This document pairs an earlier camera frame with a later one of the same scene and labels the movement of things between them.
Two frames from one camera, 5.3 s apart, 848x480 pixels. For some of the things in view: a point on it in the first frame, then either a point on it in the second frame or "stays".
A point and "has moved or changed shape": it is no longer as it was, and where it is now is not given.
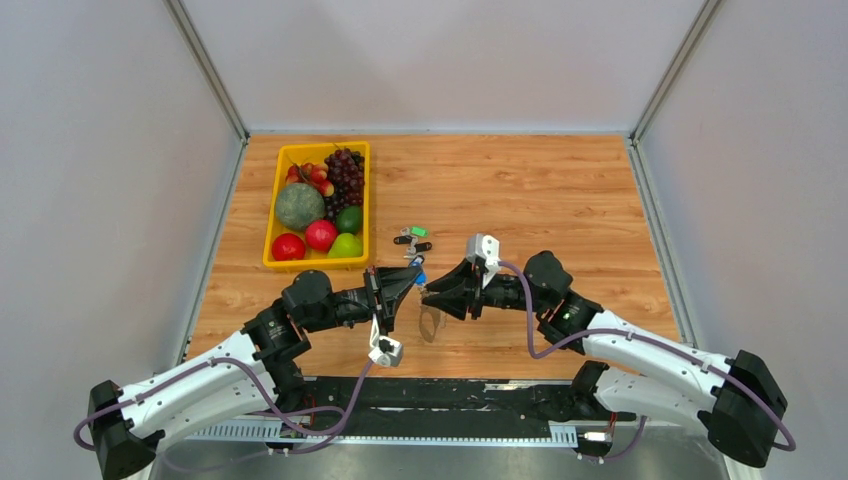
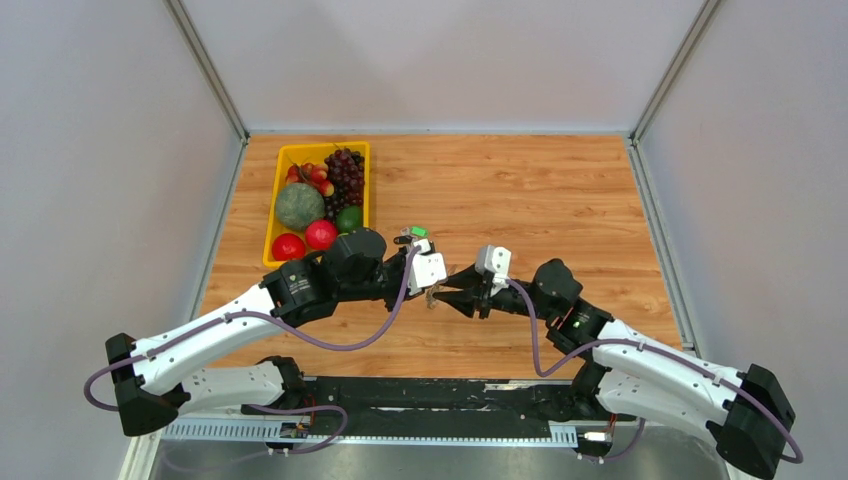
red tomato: [288, 247] stays
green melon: [297, 205] stays
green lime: [349, 219] stays
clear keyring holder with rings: [430, 320] has moved or changed shape
